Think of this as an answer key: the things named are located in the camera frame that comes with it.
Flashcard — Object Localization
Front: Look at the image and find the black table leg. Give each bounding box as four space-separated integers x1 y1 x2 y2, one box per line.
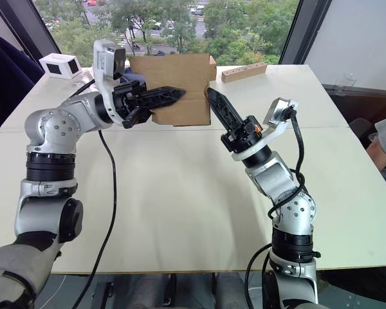
162 273 178 306

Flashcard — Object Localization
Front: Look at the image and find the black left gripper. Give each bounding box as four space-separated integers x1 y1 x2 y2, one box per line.
111 80 187 129

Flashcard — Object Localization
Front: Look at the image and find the clear plastic cup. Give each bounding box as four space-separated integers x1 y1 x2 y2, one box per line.
336 73 358 88

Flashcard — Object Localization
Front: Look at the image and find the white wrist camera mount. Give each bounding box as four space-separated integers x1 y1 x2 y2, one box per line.
230 97 300 162
92 39 129 125

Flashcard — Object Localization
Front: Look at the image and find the grey rounded shape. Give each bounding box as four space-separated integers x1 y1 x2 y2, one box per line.
212 273 246 309
114 275 168 309

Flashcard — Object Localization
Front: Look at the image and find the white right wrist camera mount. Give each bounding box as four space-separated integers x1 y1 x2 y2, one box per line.
230 97 300 162

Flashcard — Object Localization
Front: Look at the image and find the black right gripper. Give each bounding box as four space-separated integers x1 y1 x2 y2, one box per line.
207 87 264 153

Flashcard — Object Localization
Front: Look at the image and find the dark navy jacket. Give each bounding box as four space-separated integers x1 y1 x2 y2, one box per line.
0 28 45 142

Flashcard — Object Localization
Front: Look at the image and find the small brown cardboard box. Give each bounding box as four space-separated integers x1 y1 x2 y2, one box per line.
129 53 217 127

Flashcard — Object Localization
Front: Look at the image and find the white cube with black squares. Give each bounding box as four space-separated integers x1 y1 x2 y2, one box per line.
38 53 83 80

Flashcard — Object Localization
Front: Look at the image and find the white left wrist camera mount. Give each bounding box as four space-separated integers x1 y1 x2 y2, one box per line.
92 39 129 125

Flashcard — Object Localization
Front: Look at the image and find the dark blue bag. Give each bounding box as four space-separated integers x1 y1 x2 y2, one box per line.
124 59 147 86

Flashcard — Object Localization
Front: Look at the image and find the wooden block with holes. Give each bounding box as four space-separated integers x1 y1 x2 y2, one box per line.
221 62 267 84

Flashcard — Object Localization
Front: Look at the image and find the black window frame post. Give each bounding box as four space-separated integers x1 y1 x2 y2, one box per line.
278 0 332 65
0 0 62 64

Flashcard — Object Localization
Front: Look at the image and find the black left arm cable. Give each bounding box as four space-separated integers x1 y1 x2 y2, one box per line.
71 79 118 309

